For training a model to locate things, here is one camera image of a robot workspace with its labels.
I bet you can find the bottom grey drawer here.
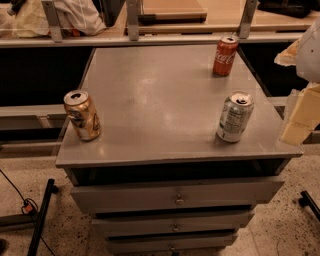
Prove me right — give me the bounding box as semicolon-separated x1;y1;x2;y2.
107;232;237;254

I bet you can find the black cable with orange plug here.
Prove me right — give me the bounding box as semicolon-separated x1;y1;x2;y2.
0;169;58;256

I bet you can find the right metal bracket post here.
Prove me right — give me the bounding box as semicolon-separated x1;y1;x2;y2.
237;0;257;39

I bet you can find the black right stand foot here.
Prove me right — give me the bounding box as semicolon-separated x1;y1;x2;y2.
298;191;320;221

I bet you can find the white green soda can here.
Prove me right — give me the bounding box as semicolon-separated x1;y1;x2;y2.
217;91;254;143

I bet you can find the middle grey drawer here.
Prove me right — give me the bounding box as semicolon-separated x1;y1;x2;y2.
92;210;254;237

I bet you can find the grey drawer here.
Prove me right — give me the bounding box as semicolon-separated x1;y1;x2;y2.
92;210;254;237
107;232;237;254
71;176;284;214

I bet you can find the grey drawer cabinet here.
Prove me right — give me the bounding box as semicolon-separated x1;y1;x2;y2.
56;45;302;243

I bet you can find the top grey drawer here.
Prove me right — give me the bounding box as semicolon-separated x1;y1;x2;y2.
71;176;284;214

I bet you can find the left metal bracket post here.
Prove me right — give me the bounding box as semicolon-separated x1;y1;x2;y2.
41;0;63;43

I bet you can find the middle metal bracket post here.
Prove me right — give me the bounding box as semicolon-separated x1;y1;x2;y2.
126;0;141;41

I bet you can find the metal bracket post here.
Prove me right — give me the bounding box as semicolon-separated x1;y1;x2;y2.
126;0;141;41
41;0;63;43
237;0;257;39

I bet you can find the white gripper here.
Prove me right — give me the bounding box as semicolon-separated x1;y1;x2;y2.
274;18;320;145

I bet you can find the red coke can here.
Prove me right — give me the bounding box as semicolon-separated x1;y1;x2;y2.
213;35;238;76

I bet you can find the black metal stand leg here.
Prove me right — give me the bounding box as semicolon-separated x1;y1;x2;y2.
27;179;59;256

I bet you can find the white cloth bundle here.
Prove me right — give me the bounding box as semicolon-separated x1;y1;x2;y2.
0;0;106;38

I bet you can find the orange gold soda can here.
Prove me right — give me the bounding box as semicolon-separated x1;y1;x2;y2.
64;90;101;141

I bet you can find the wooden board on shelf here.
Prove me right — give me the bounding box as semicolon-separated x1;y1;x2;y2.
138;0;207;25

